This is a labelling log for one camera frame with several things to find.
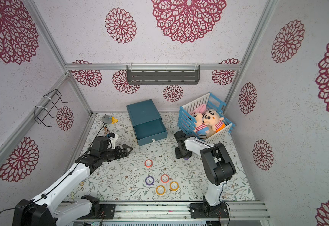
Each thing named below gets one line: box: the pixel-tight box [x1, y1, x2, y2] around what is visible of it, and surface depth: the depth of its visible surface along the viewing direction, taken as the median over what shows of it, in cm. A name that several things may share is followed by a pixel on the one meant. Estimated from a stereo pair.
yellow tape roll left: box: [156, 185, 166, 196], surface depth 83 cm
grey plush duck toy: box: [101, 114, 119, 125], surface depth 112 cm
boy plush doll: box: [202, 109, 226, 133], surface depth 100 cm
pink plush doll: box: [189, 103, 211, 136], surface depth 99 cm
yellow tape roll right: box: [169, 180, 180, 192], surface depth 84 cm
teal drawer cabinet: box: [126, 98, 169, 147], surface depth 91 cm
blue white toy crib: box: [177, 92, 236, 144], surface depth 101 cm
